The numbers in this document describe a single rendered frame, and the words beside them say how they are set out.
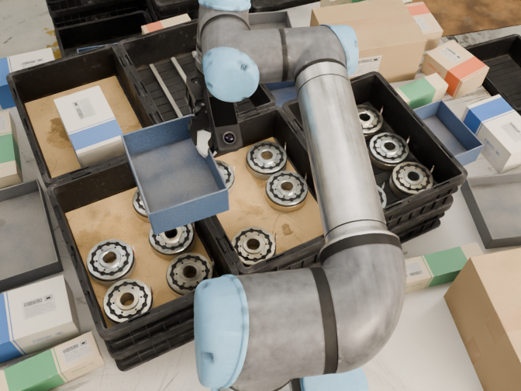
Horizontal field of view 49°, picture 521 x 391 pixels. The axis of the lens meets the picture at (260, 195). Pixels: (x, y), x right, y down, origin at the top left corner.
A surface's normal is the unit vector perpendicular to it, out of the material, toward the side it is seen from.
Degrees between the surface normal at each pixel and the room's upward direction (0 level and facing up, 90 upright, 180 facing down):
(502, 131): 0
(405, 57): 90
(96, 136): 0
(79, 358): 0
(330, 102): 8
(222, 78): 88
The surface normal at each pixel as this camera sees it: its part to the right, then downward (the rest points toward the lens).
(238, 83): 0.12, 0.80
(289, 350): 0.10, 0.25
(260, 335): 0.07, -0.06
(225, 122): 0.27, -0.14
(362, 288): 0.18, -0.55
